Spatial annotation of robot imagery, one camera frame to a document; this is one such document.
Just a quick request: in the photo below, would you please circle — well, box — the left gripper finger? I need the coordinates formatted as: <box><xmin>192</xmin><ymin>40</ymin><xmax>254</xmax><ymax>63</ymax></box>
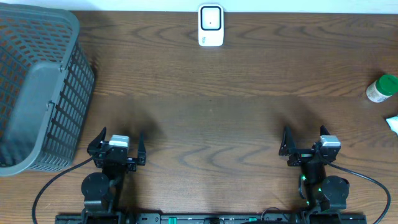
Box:
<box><xmin>137</xmin><ymin>133</ymin><xmax>146</xmax><ymax>166</ymax></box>
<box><xmin>87</xmin><ymin>127</ymin><xmax>108</xmax><ymax>156</ymax></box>

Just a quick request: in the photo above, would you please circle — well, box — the grey plastic basket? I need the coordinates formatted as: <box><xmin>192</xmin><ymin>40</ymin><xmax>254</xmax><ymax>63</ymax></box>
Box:
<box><xmin>1</xmin><ymin>3</ymin><xmax>95</xmax><ymax>177</ymax></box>

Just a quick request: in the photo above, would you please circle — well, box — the black cable left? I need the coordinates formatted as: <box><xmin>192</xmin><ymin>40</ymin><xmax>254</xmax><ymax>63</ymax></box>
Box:
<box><xmin>32</xmin><ymin>157</ymin><xmax>96</xmax><ymax>224</ymax></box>

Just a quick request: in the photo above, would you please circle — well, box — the black cable right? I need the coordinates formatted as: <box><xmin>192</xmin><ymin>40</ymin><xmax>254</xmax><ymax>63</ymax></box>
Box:
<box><xmin>328</xmin><ymin>161</ymin><xmax>392</xmax><ymax>224</ymax></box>

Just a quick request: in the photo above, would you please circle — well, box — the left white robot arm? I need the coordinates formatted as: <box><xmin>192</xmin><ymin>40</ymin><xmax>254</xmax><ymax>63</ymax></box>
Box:
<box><xmin>81</xmin><ymin>128</ymin><xmax>146</xmax><ymax>223</ymax></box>

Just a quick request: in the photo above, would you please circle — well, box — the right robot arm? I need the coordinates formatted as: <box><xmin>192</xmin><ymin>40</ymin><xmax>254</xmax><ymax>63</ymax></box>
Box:
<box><xmin>279</xmin><ymin>126</ymin><xmax>349</xmax><ymax>213</ymax></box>

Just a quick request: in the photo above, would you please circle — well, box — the black cable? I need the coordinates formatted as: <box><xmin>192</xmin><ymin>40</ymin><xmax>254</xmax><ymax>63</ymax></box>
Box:
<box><xmin>328</xmin><ymin>161</ymin><xmax>392</xmax><ymax>224</ymax></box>
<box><xmin>32</xmin><ymin>157</ymin><xmax>96</xmax><ymax>224</ymax></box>

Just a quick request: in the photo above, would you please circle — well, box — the green lid jar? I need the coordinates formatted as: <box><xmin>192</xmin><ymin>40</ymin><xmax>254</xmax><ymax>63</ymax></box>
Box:
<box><xmin>366</xmin><ymin>74</ymin><xmax>397</xmax><ymax>103</ymax></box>

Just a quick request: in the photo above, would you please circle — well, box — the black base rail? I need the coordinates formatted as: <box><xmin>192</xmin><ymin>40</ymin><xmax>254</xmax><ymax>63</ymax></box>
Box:
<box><xmin>54</xmin><ymin>213</ymin><xmax>367</xmax><ymax>224</ymax></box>

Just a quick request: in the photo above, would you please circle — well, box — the teal snack packet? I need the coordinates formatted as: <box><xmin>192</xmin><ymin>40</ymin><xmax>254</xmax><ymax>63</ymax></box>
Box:
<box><xmin>386</xmin><ymin>116</ymin><xmax>398</xmax><ymax>134</ymax></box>

